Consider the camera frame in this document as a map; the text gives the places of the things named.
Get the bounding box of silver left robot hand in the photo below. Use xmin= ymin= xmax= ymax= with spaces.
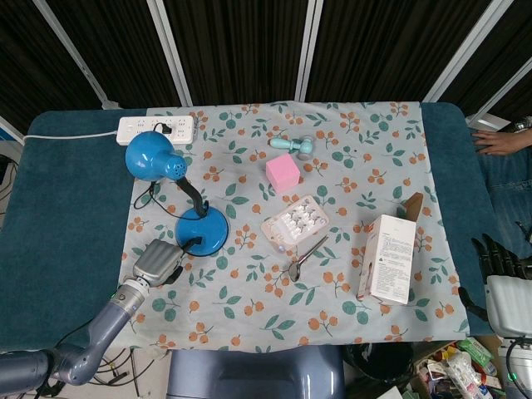
xmin=131 ymin=238 xmax=204 ymax=288

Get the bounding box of black trash bin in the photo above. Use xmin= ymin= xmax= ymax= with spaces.
xmin=342 ymin=342 xmax=416 ymax=399

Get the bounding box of clear blister pack tray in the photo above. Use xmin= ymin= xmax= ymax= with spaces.
xmin=260 ymin=195 xmax=331 ymax=254

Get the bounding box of person's hand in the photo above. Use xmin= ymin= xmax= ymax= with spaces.
xmin=473 ymin=129 xmax=532 ymax=156

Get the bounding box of pink cube box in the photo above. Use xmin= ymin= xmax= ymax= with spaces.
xmin=265 ymin=152 xmax=302 ymax=192

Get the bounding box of white power strip cable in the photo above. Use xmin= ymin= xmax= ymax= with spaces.
xmin=22 ymin=131 xmax=121 ymax=143

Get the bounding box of teal handheld massager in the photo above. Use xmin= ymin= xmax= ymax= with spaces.
xmin=268 ymin=135 xmax=316 ymax=160

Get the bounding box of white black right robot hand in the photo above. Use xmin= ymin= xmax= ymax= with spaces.
xmin=458 ymin=234 xmax=532 ymax=336

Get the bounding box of floral tablecloth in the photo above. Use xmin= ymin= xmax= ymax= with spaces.
xmin=115 ymin=100 xmax=470 ymax=352

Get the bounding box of green white package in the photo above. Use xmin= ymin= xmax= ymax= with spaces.
xmin=457 ymin=337 xmax=496 ymax=369

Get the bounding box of person's jeans leg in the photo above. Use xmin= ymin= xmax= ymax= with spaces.
xmin=471 ymin=128 xmax=532 ymax=261

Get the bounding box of blue-grey robot torso base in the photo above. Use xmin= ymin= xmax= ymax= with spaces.
xmin=166 ymin=345 xmax=347 ymax=399

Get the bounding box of black power cord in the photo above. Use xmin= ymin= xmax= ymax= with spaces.
xmin=132 ymin=178 xmax=182 ymax=215

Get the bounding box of white power strip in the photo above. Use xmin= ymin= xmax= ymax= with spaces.
xmin=117 ymin=116 xmax=195 ymax=146

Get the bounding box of white carton box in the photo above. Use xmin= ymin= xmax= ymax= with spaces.
xmin=356 ymin=193 xmax=425 ymax=306

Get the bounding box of blue desk lamp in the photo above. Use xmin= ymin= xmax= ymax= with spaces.
xmin=125 ymin=130 xmax=230 ymax=258

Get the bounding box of teal table cover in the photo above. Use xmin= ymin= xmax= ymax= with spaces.
xmin=0 ymin=101 xmax=498 ymax=349

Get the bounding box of metal spoon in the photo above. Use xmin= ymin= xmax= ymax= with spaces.
xmin=288 ymin=235 xmax=329 ymax=283

